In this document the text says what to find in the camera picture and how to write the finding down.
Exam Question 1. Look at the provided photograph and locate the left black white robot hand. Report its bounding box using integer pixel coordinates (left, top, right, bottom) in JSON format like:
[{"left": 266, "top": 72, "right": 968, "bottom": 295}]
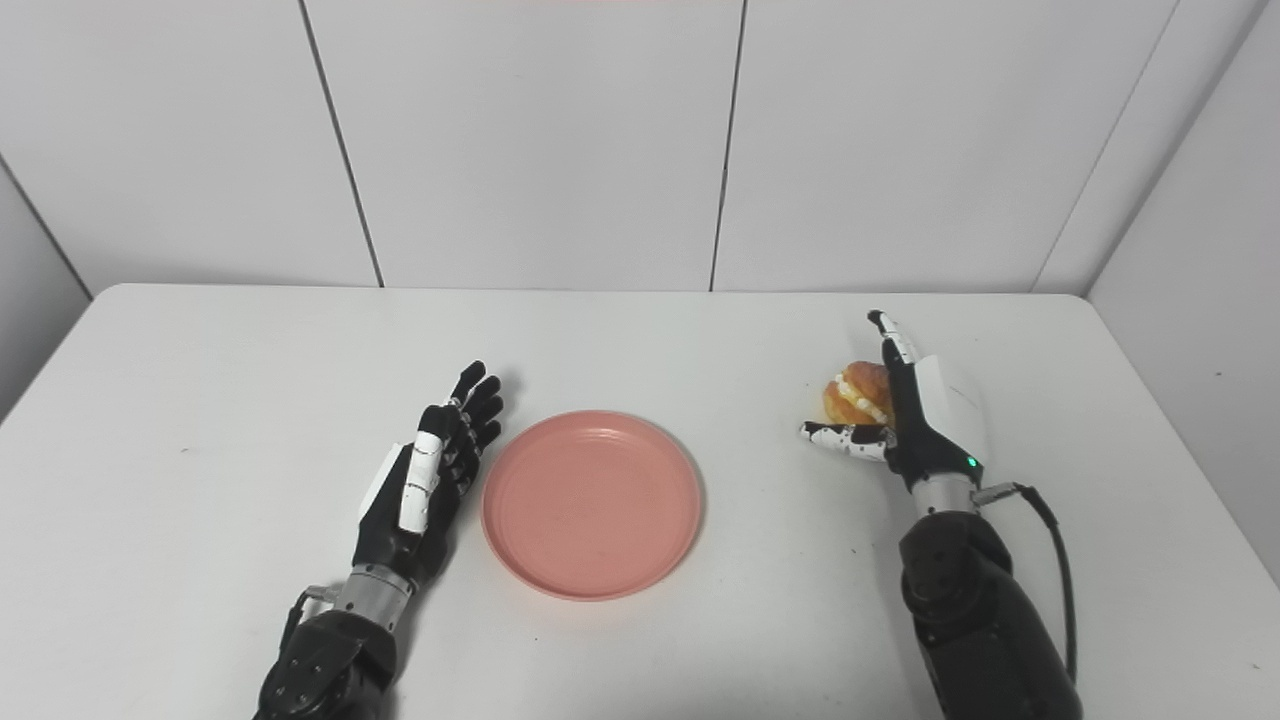
[{"left": 351, "top": 360, "right": 505, "bottom": 584}]

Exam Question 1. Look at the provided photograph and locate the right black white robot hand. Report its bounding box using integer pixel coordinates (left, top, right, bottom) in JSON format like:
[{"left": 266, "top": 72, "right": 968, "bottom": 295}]
[{"left": 799, "top": 310, "right": 990, "bottom": 491}]

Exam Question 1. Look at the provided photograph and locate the cream puff pastry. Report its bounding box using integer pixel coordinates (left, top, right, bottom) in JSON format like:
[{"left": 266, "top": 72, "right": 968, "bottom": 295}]
[{"left": 822, "top": 361, "right": 894, "bottom": 427}]

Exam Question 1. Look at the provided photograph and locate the pink round plate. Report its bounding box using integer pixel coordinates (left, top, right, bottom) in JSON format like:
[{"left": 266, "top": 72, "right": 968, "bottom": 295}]
[{"left": 481, "top": 410, "right": 704, "bottom": 602}]

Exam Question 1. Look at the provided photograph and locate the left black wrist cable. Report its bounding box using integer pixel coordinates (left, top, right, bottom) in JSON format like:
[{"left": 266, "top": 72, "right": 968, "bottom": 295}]
[{"left": 275, "top": 586, "right": 341, "bottom": 661}]

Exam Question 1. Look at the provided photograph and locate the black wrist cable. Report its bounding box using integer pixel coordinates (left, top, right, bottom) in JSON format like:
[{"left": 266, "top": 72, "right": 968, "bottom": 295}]
[
  {"left": 973, "top": 482, "right": 1079, "bottom": 686},
  {"left": 275, "top": 586, "right": 341, "bottom": 661}
]

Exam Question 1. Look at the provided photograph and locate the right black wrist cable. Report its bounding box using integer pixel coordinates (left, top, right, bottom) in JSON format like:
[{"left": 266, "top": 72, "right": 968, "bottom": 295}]
[{"left": 973, "top": 482, "right": 1079, "bottom": 686}]

